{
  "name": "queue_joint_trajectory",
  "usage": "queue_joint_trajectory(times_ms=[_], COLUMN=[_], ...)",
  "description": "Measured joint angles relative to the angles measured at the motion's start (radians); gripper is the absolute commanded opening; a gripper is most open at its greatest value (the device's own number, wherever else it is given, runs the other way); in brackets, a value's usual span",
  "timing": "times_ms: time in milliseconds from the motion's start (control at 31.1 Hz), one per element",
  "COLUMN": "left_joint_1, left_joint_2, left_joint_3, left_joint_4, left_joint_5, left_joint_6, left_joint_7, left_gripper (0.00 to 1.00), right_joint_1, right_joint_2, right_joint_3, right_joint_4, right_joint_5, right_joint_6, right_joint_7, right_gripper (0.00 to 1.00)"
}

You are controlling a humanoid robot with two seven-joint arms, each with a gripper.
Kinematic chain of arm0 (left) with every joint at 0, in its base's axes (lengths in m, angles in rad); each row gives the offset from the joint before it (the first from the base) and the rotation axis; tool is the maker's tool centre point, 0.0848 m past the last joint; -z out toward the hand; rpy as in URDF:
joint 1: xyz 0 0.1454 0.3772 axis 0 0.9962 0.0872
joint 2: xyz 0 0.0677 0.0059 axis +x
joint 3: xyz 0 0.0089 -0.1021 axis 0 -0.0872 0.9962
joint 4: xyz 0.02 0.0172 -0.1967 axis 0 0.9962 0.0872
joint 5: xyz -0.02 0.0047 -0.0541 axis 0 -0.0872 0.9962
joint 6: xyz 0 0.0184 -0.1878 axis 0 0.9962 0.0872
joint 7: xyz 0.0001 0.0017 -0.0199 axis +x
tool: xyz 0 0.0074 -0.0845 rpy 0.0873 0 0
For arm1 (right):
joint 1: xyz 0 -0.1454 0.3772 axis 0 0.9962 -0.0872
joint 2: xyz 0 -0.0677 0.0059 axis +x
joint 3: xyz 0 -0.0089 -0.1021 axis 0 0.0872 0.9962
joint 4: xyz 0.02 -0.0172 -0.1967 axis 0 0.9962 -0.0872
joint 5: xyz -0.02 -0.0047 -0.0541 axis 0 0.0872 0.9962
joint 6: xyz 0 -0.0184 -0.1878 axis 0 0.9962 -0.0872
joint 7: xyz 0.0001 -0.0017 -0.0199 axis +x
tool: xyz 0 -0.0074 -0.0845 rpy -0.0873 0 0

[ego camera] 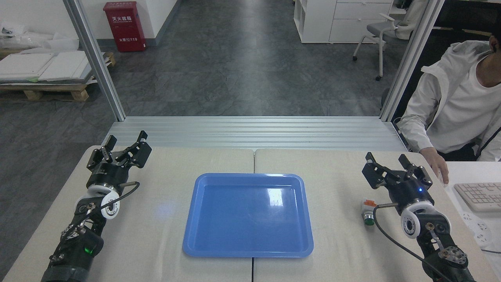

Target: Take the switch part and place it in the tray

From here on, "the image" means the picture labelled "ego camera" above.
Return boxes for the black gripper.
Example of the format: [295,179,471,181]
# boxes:
[362,152,434,214]
[86,131,152,193]

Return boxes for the blue plastic tray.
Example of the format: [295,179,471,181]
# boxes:
[182,173,314,258]

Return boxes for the person's right hand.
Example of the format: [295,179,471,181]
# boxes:
[428,148,450,185]

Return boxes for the white keyboard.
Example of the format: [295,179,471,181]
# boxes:
[454,182,501,213]

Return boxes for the person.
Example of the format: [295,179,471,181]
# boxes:
[396,33,501,184]

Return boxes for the wooden pallet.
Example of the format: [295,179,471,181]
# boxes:
[0,51,117,103]

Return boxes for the white power strip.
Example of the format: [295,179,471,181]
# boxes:
[461,211,493,248]

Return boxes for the stack of white boards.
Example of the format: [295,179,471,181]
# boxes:
[0,50,95,83]

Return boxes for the red fire extinguisher box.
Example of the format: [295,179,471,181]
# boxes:
[103,1,147,53]

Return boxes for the ribbed aluminium platform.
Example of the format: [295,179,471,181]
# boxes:
[102,116,408,152]

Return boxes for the grey white office chair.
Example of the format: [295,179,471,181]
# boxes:
[352,0,429,82]

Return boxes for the clear plastic wrapped packages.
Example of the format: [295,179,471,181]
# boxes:
[0,23,79,52]

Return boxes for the white drawer cabinet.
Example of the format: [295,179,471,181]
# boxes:
[293,0,394,44]

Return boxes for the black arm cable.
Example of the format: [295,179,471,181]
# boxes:
[373,202,445,282]
[84,181,141,221]

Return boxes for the silver aluminium post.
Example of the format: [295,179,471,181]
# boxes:
[63,0,127,122]
[378,0,446,122]

